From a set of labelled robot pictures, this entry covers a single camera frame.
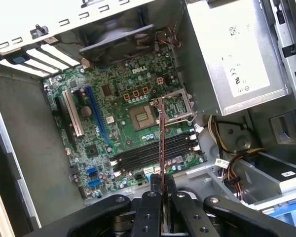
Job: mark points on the blue card retention latch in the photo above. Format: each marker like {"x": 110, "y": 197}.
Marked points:
{"x": 21, "y": 60}

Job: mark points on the metal socket cover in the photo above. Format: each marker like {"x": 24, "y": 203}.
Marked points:
{"x": 191, "y": 103}

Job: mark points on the black case fan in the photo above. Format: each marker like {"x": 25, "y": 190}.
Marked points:
{"x": 118, "y": 37}

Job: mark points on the silver coin cell battery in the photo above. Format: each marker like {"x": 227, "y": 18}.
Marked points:
{"x": 85, "y": 111}

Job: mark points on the grey power supply unit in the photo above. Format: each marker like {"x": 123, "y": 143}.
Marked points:
{"x": 224, "y": 61}

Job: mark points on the RAM stick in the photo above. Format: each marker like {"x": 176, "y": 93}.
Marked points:
{"x": 162, "y": 138}

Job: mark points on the CPU socket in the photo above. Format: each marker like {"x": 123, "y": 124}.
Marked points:
{"x": 141, "y": 117}

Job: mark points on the black RAM slot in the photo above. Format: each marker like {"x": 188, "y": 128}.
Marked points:
{"x": 138, "y": 160}
{"x": 138, "y": 167}
{"x": 138, "y": 146}
{"x": 138, "y": 153}

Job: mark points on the green motherboard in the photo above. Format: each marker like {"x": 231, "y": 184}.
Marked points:
{"x": 113, "y": 106}

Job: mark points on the white metal slot cover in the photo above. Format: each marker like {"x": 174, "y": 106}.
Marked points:
{"x": 58, "y": 55}
{"x": 27, "y": 70}
{"x": 45, "y": 61}

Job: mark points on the black open PC case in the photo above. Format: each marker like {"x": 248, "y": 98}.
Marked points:
{"x": 29, "y": 128}

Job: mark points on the long black expansion slot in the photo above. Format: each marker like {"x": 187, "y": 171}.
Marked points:
{"x": 65, "y": 123}

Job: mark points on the round internal speaker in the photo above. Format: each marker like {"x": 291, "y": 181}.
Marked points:
{"x": 244, "y": 142}

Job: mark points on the white expansion slot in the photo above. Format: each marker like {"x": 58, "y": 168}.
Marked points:
{"x": 73, "y": 113}

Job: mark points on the grey metal drive cage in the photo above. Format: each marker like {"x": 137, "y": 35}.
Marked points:
{"x": 261, "y": 193}

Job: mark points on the blue plastic drive bracket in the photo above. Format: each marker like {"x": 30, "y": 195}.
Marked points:
{"x": 286, "y": 222}

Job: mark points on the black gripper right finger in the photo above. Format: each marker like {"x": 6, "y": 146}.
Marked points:
{"x": 188, "y": 212}

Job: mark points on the short black expansion slot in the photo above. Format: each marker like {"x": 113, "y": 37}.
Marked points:
{"x": 81, "y": 97}

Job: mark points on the blue expansion slot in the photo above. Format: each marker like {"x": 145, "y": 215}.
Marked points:
{"x": 97, "y": 116}

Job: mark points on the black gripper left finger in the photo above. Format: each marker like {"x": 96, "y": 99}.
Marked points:
{"x": 148, "y": 212}

